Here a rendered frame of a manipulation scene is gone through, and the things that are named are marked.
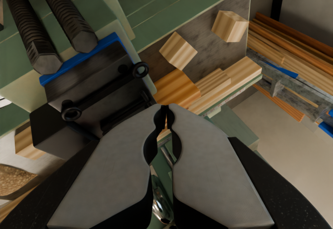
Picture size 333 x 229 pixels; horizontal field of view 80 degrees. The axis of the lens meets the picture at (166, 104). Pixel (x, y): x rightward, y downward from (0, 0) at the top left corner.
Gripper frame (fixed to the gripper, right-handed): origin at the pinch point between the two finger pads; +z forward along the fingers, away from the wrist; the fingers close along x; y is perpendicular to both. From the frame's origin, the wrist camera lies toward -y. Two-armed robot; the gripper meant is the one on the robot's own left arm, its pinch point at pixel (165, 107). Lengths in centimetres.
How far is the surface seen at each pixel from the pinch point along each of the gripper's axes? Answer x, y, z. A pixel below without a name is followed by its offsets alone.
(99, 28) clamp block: -6.6, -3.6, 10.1
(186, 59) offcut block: 2.7, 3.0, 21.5
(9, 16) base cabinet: -41, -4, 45
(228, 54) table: 12.6, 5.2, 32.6
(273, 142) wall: 124, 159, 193
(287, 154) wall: 134, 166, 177
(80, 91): -8.3, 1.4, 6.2
